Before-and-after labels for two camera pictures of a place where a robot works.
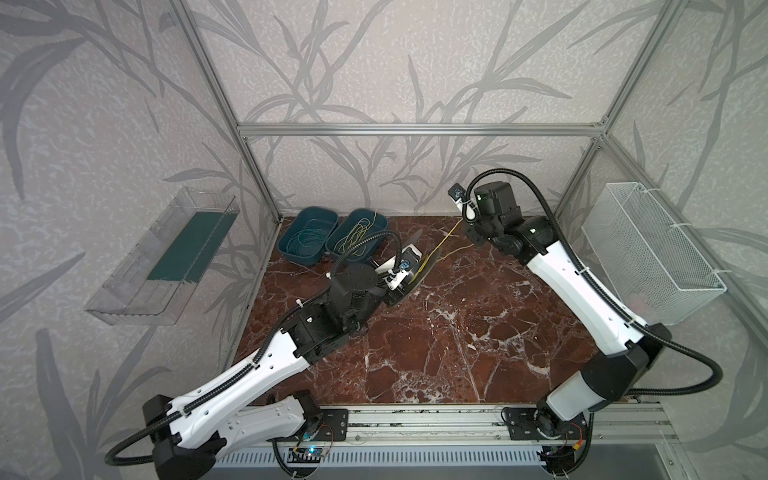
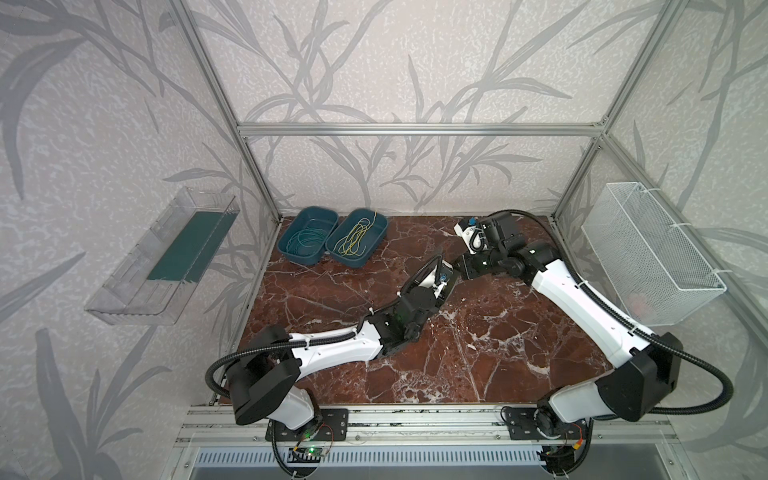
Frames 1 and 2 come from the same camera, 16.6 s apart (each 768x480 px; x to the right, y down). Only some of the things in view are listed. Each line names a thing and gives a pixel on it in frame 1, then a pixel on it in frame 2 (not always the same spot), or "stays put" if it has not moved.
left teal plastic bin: [305, 239] stays put
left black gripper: [395, 288] → [420, 293]
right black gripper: [473, 225] → [471, 262]
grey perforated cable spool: [428, 266] → [439, 276]
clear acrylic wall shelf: [153, 280] stays put
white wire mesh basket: [651, 265] stays put
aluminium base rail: [607, 426] stays put
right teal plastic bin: [356, 226] stays put
